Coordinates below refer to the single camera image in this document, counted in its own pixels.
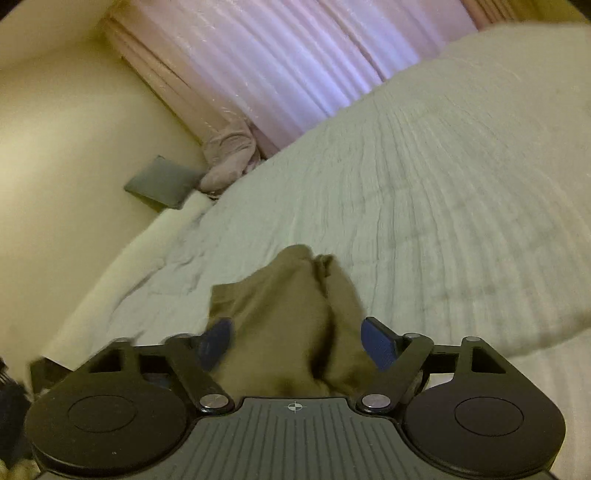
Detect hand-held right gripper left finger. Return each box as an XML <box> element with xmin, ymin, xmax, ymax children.
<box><xmin>88</xmin><ymin>318</ymin><xmax>236</xmax><ymax>415</ymax></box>

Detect sheer pale curtain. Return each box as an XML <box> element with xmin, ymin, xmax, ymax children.
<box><xmin>134</xmin><ymin>0</ymin><xmax>481</xmax><ymax>151</ymax></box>

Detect grey pillow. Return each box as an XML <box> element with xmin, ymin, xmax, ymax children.
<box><xmin>124</xmin><ymin>155</ymin><xmax>206</xmax><ymax>210</ymax></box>

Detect pink drape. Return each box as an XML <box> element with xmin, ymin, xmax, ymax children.
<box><xmin>104</xmin><ymin>9</ymin><xmax>266</xmax><ymax>195</ymax></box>

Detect white quilted bedspread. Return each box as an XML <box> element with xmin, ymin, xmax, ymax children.
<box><xmin>44</xmin><ymin>23</ymin><xmax>591</xmax><ymax>370</ymax></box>

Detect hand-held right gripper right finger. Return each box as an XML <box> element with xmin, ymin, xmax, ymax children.
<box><xmin>358</xmin><ymin>316</ymin><xmax>511</xmax><ymax>411</ymax></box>

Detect khaki pants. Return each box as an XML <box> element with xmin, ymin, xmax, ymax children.
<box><xmin>208</xmin><ymin>244</ymin><xmax>386</xmax><ymax>400</ymax></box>

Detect dark cloth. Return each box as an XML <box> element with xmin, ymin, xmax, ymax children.
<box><xmin>0</xmin><ymin>355</ymin><xmax>34</xmax><ymax>468</ymax></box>

